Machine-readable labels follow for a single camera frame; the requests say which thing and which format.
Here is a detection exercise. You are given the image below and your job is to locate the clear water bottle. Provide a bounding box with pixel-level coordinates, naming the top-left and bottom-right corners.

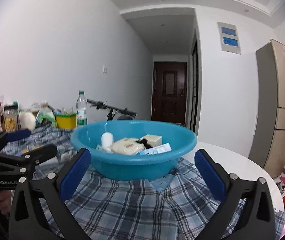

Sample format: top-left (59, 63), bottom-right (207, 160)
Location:
top-left (76, 90), bottom-right (88, 128)

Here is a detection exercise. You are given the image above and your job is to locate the clear jar of yellow snacks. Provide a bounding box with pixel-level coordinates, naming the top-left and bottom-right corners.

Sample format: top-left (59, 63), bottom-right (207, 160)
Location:
top-left (2, 105), bottom-right (20, 132)

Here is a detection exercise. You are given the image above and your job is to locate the white bottle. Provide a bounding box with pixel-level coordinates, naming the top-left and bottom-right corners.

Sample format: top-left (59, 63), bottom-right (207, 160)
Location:
top-left (101, 132), bottom-right (114, 153)

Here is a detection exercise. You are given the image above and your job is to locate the blue plaid cloth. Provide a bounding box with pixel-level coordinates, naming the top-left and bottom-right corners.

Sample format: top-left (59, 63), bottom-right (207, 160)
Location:
top-left (1, 125), bottom-right (285, 240)

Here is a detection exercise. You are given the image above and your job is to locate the bicycle handlebar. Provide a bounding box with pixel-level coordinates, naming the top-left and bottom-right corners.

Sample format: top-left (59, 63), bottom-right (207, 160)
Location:
top-left (86, 99), bottom-right (137, 122)

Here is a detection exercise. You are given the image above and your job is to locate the wall electrical panel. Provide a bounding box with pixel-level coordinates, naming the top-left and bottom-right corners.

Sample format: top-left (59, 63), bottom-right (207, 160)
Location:
top-left (217, 22), bottom-right (242, 54)

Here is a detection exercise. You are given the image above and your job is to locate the cream box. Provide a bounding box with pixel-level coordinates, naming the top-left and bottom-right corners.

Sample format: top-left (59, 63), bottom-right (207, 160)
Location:
top-left (140, 134), bottom-right (163, 148)

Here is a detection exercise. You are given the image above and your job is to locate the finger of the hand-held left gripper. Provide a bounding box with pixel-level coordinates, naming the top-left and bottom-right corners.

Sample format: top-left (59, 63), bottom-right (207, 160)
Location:
top-left (0, 129), bottom-right (32, 153)
top-left (0, 144), bottom-right (58, 174)

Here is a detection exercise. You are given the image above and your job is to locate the dark brown door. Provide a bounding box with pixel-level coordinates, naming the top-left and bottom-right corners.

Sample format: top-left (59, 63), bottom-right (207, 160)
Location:
top-left (151, 61), bottom-right (188, 125)

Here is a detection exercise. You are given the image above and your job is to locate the beige refrigerator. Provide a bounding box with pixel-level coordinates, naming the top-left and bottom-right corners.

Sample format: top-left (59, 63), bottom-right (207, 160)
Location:
top-left (247, 39), bottom-right (285, 178)

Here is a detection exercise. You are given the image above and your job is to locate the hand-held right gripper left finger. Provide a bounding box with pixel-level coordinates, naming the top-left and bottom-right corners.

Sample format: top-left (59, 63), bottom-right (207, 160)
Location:
top-left (9, 148), bottom-right (91, 240)

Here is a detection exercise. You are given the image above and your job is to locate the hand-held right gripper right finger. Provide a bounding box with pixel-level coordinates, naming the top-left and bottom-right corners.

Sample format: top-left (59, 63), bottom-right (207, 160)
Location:
top-left (194, 149), bottom-right (276, 240)

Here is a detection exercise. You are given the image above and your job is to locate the blue plastic basin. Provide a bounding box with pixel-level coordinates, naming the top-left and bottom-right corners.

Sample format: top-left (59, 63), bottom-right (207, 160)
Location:
top-left (70, 120), bottom-right (197, 182)

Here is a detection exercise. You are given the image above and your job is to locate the black framed sliding door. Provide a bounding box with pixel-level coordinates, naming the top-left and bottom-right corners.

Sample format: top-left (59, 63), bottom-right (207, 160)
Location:
top-left (189, 31), bottom-right (199, 133)

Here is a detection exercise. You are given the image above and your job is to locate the yellow plastic container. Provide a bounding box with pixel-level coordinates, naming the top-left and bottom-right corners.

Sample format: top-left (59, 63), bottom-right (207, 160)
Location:
top-left (55, 112), bottom-right (77, 130)

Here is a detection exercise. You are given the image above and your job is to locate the green packet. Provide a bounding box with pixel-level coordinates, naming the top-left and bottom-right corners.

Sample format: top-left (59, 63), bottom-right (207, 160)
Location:
top-left (36, 107), bottom-right (58, 128)

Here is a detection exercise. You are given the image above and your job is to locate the white round jar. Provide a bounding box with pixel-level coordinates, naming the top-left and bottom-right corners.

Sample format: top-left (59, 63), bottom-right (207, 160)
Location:
top-left (19, 112), bottom-right (36, 131)

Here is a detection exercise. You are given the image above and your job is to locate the white desktop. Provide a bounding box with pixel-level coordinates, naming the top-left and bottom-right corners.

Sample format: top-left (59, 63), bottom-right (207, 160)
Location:
top-left (182, 141), bottom-right (285, 213)

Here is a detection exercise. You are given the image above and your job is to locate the white tissue pack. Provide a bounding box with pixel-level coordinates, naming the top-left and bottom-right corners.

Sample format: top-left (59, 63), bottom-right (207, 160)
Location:
top-left (111, 137), bottom-right (143, 156)

